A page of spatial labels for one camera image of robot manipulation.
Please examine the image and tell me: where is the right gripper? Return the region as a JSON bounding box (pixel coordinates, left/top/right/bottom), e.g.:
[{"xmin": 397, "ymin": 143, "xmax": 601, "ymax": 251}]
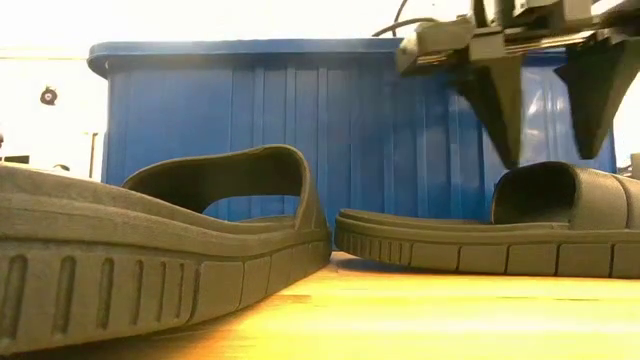
[{"xmin": 394, "ymin": 0, "xmax": 640, "ymax": 170}]

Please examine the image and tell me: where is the black rubber slide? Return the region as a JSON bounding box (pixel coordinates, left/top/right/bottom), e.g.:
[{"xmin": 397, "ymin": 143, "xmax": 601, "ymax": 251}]
[
  {"xmin": 0, "ymin": 144, "xmax": 334, "ymax": 357},
  {"xmin": 333, "ymin": 160, "xmax": 640, "ymax": 280}
]

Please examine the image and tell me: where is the blue plastic bin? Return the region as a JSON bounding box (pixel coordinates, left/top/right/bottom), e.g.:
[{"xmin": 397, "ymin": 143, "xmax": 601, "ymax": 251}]
[{"xmin": 87, "ymin": 38, "xmax": 619, "ymax": 225}]

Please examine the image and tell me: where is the dark background shelf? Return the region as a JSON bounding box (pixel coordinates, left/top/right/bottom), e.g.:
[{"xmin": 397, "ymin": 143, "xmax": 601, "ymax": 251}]
[{"xmin": 617, "ymin": 152, "xmax": 640, "ymax": 181}]

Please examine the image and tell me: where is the thin background stand pole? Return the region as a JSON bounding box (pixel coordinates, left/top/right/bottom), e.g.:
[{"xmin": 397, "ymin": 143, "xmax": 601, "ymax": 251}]
[{"xmin": 83, "ymin": 131, "xmax": 100, "ymax": 179}]

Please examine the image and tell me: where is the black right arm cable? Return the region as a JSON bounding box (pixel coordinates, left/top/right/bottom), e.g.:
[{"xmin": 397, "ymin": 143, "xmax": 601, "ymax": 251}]
[{"xmin": 372, "ymin": 0, "xmax": 441, "ymax": 39}]

